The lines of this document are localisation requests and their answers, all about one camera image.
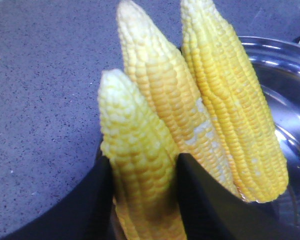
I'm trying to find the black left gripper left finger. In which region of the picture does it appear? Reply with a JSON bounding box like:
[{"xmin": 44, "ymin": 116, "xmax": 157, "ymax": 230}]
[{"xmin": 5, "ymin": 156, "xmax": 114, "ymax": 240}]

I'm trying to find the yellow corn cob pale patch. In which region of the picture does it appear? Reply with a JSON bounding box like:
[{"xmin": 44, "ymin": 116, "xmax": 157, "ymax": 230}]
[{"xmin": 116, "ymin": 0, "xmax": 240, "ymax": 197}]

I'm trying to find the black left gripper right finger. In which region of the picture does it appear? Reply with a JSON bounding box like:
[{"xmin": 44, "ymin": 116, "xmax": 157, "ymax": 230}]
[{"xmin": 176, "ymin": 153, "xmax": 300, "ymax": 240}]

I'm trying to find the green electric cooking pot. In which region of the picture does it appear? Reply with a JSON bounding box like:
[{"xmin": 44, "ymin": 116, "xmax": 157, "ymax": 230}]
[{"xmin": 240, "ymin": 36, "xmax": 300, "ymax": 228}]

